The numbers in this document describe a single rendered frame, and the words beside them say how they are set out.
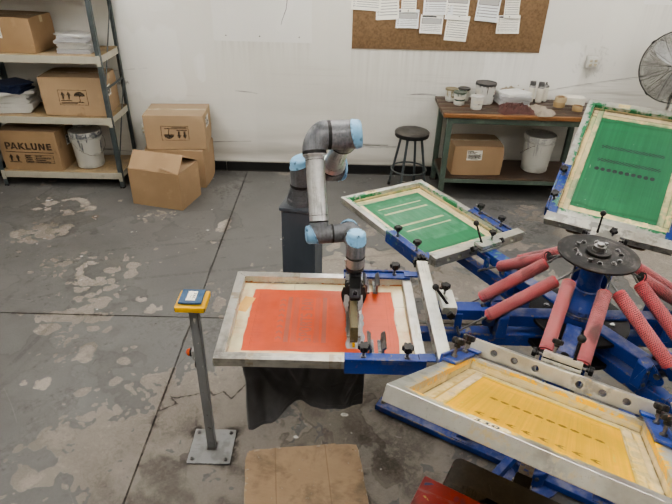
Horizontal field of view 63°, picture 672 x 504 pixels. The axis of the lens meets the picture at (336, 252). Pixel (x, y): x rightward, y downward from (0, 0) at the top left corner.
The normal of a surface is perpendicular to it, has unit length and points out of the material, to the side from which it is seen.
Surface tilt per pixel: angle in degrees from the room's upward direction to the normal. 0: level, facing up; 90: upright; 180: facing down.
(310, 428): 0
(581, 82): 90
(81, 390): 0
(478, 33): 90
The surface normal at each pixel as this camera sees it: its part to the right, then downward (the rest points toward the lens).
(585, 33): 0.00, 0.51
